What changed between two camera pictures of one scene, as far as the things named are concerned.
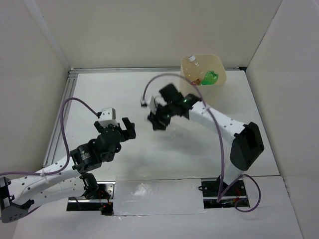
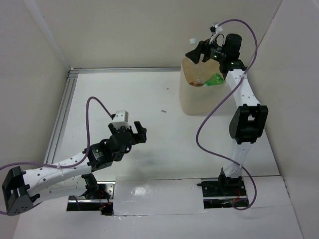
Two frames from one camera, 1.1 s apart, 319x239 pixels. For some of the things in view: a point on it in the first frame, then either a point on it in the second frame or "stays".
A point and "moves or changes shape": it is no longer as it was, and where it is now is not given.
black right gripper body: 164,113 to 215,52
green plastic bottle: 210,78 moves or changes shape
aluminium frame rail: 68,90 stays
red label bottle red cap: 197,82 stays
